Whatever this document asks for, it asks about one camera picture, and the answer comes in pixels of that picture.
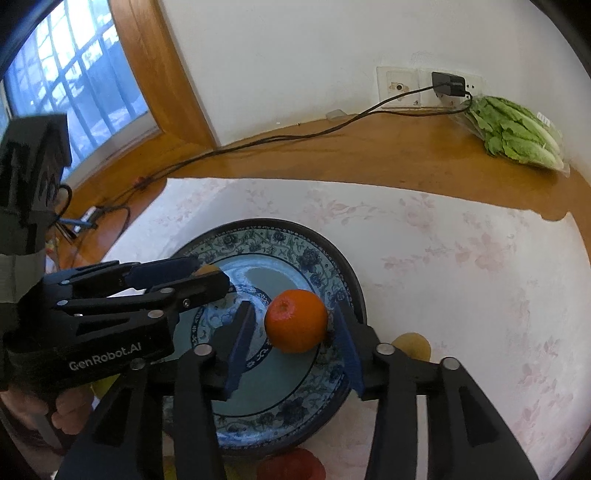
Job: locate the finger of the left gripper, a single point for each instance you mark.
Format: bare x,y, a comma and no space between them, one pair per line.
176,296
112,277

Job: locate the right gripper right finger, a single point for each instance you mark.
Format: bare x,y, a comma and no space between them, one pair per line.
467,437

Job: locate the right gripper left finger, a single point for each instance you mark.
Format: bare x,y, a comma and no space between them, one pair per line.
122,439

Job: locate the large orange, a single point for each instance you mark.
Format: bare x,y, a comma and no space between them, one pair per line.
205,269

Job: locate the green apple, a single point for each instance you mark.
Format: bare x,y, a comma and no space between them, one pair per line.
101,387
414,345

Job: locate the red apple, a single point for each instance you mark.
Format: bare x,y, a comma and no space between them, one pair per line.
297,464

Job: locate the small orange mandarin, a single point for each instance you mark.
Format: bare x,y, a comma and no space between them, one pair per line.
296,321

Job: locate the person left hand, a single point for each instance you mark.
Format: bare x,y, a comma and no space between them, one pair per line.
70,414

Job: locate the blue white patterned plate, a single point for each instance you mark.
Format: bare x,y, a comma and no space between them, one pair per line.
294,380

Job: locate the white floral tablecloth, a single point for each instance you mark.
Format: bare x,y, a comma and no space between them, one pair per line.
503,290

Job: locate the bagged green lettuce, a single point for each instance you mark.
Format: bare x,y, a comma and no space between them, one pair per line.
514,132

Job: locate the black power adapter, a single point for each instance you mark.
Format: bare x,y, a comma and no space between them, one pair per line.
448,84

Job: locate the wooden window frame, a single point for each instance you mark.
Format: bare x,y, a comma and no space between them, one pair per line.
182,130

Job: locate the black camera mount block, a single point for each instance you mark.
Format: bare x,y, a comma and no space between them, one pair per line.
34,153

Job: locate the white wall socket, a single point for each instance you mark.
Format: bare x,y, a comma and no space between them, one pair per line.
394,81

